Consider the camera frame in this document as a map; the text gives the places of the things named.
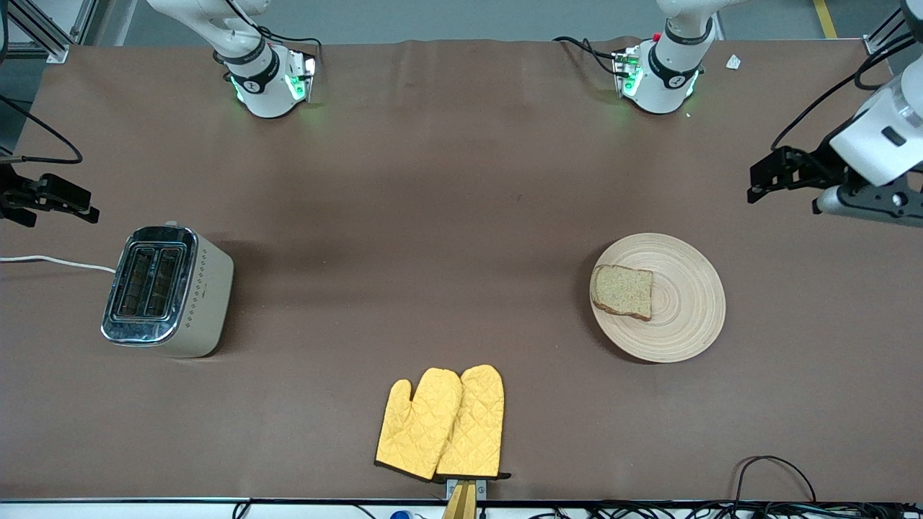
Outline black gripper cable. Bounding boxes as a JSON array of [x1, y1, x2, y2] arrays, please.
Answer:
[[0, 94, 84, 166], [771, 29, 923, 154]]

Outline beige chrome toaster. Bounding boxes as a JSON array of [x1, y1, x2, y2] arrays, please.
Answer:
[[100, 221, 235, 359]]

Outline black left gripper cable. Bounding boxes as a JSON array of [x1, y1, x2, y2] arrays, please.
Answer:
[[771, 29, 923, 154]]

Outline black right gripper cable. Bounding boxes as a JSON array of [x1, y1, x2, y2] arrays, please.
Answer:
[[0, 94, 84, 166]]

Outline brown table cloth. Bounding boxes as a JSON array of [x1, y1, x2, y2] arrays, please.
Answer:
[[0, 36, 923, 502]]

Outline black looped cable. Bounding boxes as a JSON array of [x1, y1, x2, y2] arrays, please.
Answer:
[[733, 455, 818, 505]]

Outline black left base cable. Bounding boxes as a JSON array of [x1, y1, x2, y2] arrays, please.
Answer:
[[553, 35, 625, 77]]

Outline white toaster power cable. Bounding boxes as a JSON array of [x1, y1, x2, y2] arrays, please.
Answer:
[[0, 254, 118, 275]]

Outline black tangled cable bundle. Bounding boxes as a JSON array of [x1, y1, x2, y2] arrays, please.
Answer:
[[505, 500, 923, 519]]

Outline yellow quilted oven mitt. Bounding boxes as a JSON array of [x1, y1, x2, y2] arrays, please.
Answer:
[[374, 368, 463, 482], [435, 364, 512, 482]]

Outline grey metal clamp bracket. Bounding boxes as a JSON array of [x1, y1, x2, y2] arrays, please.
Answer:
[[446, 478, 488, 502]]

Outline light wooden stick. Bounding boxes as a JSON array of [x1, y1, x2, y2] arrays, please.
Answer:
[[441, 482, 478, 519]]

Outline brown toast slice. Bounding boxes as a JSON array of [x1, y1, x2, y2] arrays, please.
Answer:
[[590, 264, 655, 322]]

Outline round wooden plate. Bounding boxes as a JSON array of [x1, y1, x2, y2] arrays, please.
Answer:
[[590, 232, 727, 364]]

